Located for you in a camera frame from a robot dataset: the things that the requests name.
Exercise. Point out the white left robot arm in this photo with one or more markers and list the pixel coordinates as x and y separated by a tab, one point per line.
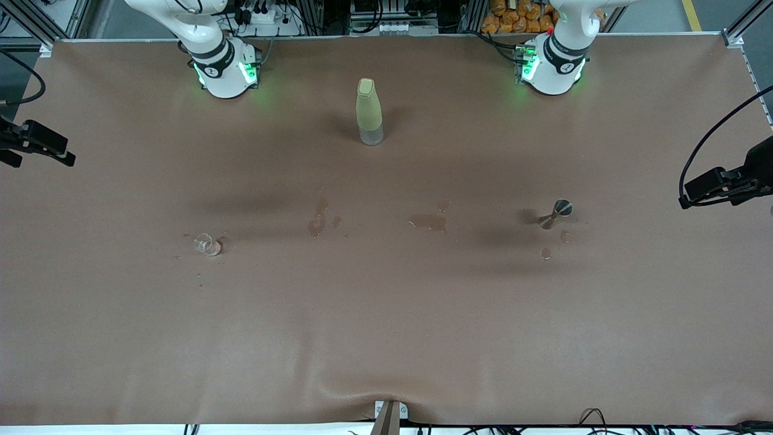
555	75

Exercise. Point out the liquid puddle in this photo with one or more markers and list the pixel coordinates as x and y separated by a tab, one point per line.
315	226
430	222

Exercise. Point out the white power strip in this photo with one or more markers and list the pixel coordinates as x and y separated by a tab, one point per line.
266	18

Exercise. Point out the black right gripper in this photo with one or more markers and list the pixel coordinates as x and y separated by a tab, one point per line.
7	137

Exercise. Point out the orange snack bags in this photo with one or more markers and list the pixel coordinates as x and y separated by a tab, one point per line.
507	18

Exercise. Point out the aluminium frame post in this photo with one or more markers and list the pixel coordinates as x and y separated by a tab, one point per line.
36	24
740	30

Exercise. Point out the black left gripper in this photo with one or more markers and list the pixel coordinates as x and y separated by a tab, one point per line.
762	161

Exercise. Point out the white connector strip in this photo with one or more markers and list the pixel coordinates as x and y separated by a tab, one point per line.
394	28

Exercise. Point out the steel double-cone jigger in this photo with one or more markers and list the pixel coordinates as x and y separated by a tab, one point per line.
563	208

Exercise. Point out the small clear glass beaker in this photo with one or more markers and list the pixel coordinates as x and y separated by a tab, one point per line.
211	246

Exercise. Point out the brown table mat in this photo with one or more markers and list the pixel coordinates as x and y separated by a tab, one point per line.
386	302

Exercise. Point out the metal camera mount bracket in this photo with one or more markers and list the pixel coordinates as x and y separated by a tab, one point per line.
389	420

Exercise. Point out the yellow-green capped bottle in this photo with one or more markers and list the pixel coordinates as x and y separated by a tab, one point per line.
368	109

